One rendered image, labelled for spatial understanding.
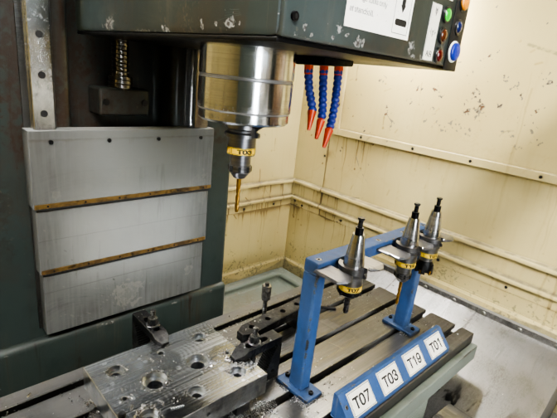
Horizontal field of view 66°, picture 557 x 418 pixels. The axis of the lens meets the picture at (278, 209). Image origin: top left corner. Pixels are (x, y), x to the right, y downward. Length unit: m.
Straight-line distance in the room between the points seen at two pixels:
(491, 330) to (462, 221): 0.38
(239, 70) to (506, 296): 1.25
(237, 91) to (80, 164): 0.53
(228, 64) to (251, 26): 0.14
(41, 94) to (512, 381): 1.48
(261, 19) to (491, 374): 1.29
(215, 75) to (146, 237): 0.65
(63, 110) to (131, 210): 0.29
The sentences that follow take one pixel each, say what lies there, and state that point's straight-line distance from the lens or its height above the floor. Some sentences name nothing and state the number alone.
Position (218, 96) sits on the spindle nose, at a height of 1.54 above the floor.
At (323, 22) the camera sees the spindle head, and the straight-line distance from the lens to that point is 0.58.
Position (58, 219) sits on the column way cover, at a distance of 1.13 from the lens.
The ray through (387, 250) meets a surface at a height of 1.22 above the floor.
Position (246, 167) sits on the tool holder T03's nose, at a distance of 0.76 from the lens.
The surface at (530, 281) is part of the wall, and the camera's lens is 1.61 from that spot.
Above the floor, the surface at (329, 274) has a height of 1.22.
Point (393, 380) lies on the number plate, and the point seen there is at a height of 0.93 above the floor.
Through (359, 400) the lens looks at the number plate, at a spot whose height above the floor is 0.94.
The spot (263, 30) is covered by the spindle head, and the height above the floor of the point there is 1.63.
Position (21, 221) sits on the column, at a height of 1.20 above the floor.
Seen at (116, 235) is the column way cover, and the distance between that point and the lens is 1.19.
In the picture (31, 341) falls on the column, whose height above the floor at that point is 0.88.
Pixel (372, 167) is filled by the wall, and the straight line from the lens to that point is 1.81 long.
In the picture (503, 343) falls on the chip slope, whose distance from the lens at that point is 1.63.
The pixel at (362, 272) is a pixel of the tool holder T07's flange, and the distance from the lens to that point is 0.90.
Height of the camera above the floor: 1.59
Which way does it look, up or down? 18 degrees down
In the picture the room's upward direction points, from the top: 6 degrees clockwise
